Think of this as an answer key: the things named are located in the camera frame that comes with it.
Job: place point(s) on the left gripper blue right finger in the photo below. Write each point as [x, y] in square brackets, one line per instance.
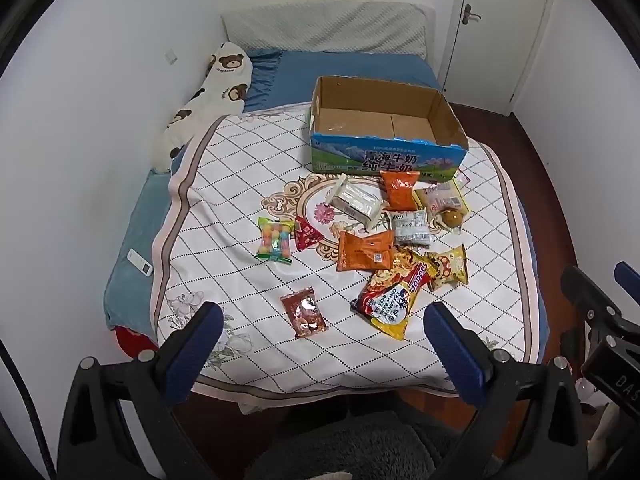
[462, 353]

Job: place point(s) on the clear yellow edged snack packet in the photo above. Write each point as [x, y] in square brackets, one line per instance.
[440, 196]

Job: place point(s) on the white remote control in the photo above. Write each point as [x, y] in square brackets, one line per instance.
[140, 263]

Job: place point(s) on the red white strip snack packet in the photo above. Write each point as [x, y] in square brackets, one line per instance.
[461, 179]

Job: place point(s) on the white door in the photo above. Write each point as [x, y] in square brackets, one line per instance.
[489, 57]

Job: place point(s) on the grey fluffy rug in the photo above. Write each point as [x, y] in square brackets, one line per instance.
[377, 446]

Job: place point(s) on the metal door handle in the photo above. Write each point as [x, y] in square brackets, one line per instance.
[469, 16]

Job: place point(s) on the white wafer snack pack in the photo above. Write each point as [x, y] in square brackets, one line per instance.
[354, 201]

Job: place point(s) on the orange snack bag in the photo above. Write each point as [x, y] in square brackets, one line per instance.
[370, 253]
[399, 189]

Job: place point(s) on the grey headboard pillow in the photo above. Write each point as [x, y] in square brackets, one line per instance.
[335, 26]

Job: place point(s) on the yellow guoba snack bag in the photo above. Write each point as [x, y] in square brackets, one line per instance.
[451, 266]

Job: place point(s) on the yellow red noodle bag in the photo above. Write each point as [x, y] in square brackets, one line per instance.
[388, 298]

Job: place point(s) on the braised egg packet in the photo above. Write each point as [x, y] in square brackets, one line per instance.
[452, 219]

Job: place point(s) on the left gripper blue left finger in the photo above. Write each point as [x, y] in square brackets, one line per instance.
[185, 352]

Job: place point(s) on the open cardboard milk box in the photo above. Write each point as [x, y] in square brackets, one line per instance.
[362, 126]

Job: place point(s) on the dark red jerky packet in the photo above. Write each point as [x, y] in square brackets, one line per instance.
[302, 310]

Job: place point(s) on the bear print long pillow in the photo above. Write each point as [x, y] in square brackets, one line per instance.
[222, 92]

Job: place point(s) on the grey white snack packet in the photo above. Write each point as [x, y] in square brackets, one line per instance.
[410, 228]

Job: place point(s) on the red object under bed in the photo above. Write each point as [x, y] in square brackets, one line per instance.
[133, 343]

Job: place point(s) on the small red snack packet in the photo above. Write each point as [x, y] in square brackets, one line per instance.
[305, 234]

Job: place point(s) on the wall socket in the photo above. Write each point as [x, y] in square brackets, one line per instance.
[171, 57]

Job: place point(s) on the blue bed sheet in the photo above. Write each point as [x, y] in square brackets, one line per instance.
[197, 223]

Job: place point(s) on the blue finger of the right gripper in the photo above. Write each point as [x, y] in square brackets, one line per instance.
[628, 279]

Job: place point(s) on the colourful candy ball bag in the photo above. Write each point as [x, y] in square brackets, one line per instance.
[275, 240]

